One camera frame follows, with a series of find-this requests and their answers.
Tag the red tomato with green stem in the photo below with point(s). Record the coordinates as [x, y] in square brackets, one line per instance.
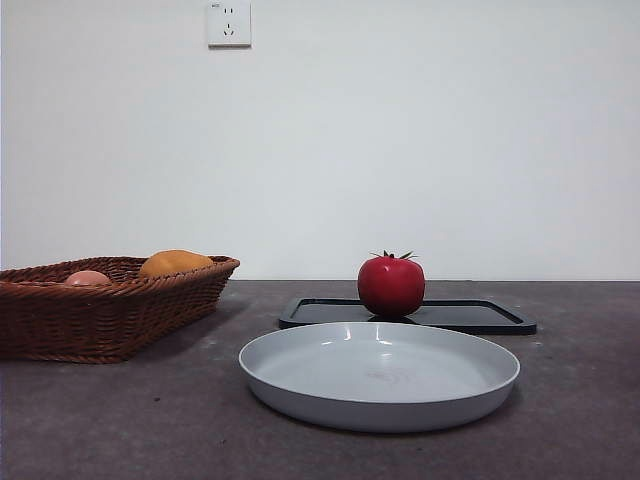
[390, 285]

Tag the brown wicker basket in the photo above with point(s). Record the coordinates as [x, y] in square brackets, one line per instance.
[100, 320]

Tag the white wall power socket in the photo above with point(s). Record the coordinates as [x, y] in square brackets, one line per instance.
[229, 25]

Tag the black rectangular tray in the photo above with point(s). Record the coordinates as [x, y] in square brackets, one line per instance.
[475, 317]

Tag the orange-yellow round fruit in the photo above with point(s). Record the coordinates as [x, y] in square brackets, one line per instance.
[175, 262]

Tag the grey round plate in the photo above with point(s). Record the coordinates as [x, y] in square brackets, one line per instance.
[370, 375]

